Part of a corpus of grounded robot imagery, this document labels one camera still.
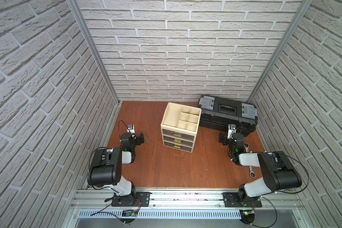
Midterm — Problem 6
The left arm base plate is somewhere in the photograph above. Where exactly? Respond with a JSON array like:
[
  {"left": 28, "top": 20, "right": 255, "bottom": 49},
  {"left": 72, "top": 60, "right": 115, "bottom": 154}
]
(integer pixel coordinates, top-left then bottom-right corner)
[{"left": 111, "top": 192, "right": 151, "bottom": 207}]

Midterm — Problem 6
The clear drawer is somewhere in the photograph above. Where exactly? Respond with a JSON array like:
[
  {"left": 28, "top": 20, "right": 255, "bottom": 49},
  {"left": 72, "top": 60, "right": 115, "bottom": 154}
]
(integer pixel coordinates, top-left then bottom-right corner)
[
  {"left": 161, "top": 129, "right": 195, "bottom": 142},
  {"left": 163, "top": 135, "right": 193, "bottom": 147},
  {"left": 163, "top": 141, "right": 193, "bottom": 153}
]

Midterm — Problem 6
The beige drawer organizer cabinet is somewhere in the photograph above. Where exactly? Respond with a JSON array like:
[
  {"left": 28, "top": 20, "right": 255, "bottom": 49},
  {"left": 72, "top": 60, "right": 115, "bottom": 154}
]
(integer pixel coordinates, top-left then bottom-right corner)
[{"left": 161, "top": 103, "right": 201, "bottom": 149}]

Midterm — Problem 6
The clear bottom drawer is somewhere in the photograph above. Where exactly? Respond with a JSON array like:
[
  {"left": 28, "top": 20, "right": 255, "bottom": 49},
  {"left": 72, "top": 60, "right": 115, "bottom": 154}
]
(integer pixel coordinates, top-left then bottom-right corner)
[{"left": 163, "top": 141, "right": 193, "bottom": 153}]

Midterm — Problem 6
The clear top drawer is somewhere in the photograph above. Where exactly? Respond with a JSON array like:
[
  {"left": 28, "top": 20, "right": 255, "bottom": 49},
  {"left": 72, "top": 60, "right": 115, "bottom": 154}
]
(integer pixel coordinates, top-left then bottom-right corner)
[{"left": 161, "top": 129, "right": 195, "bottom": 142}]

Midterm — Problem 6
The silver combination wrench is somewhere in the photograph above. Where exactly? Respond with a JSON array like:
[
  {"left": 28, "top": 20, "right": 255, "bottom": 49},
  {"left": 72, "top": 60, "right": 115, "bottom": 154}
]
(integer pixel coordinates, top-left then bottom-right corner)
[{"left": 244, "top": 143, "right": 257, "bottom": 179}]

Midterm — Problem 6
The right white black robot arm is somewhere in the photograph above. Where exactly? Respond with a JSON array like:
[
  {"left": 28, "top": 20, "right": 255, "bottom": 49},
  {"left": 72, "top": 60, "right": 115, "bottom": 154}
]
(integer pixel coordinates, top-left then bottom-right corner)
[{"left": 218, "top": 133, "right": 302, "bottom": 207}]

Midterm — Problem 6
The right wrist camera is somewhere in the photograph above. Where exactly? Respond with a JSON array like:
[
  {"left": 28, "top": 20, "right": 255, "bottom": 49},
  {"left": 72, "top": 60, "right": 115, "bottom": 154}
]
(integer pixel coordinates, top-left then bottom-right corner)
[{"left": 228, "top": 124, "right": 236, "bottom": 139}]

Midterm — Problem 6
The clear middle drawer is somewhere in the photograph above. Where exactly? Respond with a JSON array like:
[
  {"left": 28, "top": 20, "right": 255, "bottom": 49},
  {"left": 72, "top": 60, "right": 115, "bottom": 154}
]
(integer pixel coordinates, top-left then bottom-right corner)
[{"left": 163, "top": 135, "right": 193, "bottom": 147}]

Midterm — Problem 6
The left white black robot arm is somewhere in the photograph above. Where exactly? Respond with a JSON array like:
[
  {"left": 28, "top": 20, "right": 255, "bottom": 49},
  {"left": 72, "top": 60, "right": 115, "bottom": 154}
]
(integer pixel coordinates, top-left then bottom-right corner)
[{"left": 87, "top": 133, "right": 144, "bottom": 207}]

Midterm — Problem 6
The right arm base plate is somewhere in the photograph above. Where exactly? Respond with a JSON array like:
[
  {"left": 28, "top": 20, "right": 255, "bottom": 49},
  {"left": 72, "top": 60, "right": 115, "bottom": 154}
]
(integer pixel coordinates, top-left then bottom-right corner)
[{"left": 222, "top": 192, "right": 262, "bottom": 208}]

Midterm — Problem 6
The black plastic toolbox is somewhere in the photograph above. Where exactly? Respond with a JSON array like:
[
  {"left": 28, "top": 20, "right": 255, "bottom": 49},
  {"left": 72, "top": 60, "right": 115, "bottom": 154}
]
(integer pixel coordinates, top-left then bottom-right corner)
[{"left": 198, "top": 95, "right": 258, "bottom": 137}]

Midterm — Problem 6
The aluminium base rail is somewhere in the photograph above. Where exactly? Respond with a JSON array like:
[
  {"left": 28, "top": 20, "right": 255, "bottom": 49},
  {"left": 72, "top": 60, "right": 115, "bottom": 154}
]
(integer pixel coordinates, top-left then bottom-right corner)
[{"left": 70, "top": 188, "right": 305, "bottom": 210}]

